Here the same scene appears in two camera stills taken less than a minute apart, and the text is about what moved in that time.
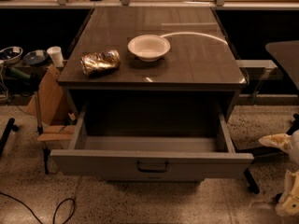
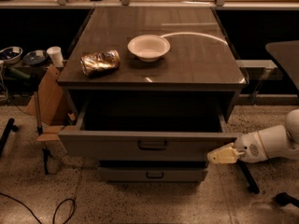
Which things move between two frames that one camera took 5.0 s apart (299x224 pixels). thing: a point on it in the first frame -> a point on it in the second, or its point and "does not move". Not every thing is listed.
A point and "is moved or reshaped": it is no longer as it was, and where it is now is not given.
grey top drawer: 116,141 is moved or reshaped
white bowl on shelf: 11,54 does not move
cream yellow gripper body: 294,153 -> 249,148
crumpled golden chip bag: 100,62 does not move
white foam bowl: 149,48 does not move
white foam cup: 56,54 does not move
